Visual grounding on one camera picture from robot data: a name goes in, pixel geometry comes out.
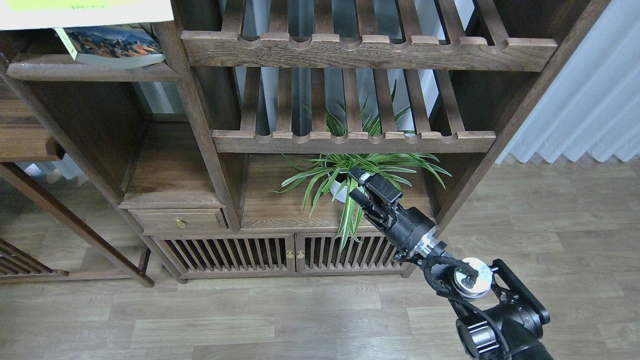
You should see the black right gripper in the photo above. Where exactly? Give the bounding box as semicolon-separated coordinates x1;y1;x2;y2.
349;166;437;255

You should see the blue landscape cover book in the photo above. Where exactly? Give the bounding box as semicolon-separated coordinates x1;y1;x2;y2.
54;23;165;69

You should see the yellow cover book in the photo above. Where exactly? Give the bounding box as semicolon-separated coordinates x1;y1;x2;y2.
0;0;174;31

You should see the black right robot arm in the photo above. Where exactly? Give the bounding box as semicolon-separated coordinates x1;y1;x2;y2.
349;167;551;360

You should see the white plant pot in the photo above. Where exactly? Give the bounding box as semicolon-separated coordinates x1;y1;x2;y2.
330;178;358;203

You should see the green spider plant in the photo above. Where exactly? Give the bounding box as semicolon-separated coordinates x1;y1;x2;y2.
271;80;453;251

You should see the dark wooden bookshelf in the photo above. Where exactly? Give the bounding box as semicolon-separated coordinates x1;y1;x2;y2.
1;0;610;282

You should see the brass drawer knob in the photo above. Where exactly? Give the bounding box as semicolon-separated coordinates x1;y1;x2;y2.
175;218;186;229

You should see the white pleated curtain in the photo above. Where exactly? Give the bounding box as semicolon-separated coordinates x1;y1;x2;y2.
496;0;640;163

